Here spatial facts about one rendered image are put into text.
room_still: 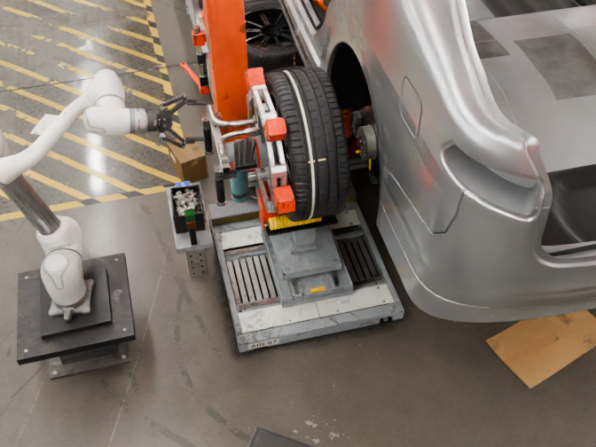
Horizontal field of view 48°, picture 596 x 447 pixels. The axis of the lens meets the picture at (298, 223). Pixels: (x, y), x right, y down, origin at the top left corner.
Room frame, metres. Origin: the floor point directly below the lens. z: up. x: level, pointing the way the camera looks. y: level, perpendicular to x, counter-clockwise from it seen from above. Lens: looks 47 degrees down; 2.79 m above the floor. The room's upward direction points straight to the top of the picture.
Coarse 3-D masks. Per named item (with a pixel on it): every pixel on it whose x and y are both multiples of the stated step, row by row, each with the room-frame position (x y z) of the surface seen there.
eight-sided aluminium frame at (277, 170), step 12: (264, 84) 2.39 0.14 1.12; (252, 96) 2.36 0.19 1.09; (264, 96) 2.33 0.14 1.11; (252, 108) 2.50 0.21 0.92; (264, 120) 2.16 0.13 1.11; (264, 132) 2.13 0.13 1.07; (276, 144) 2.12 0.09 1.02; (264, 168) 2.40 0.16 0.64; (276, 168) 2.03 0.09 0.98; (264, 180) 2.35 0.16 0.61; (276, 180) 2.01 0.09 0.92; (264, 192) 2.25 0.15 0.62; (264, 204) 2.19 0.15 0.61
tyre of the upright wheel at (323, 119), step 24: (288, 72) 2.43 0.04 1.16; (312, 72) 2.43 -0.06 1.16; (288, 96) 2.24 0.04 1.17; (312, 96) 2.24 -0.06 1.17; (336, 96) 2.26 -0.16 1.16; (288, 120) 2.13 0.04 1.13; (312, 120) 2.14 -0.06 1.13; (336, 120) 2.15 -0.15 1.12; (288, 144) 2.09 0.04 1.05; (312, 144) 2.07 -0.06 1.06; (336, 144) 2.09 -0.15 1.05; (336, 168) 2.04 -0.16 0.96; (336, 192) 2.01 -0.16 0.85; (288, 216) 2.11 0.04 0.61; (312, 216) 2.03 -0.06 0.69
